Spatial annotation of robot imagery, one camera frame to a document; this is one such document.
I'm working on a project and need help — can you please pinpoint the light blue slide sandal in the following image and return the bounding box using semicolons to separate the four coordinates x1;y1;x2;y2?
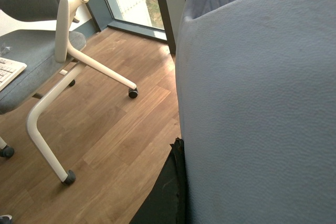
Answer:
176;0;335;223

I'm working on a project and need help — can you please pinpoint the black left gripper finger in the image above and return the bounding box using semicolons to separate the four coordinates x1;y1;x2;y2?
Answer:
130;138;187;223

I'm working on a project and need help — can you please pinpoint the grey office chair, white frame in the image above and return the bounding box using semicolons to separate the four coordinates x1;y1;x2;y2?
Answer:
1;0;138;185

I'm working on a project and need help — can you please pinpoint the white computer keyboard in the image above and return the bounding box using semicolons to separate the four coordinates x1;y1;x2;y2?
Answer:
1;57;27;91

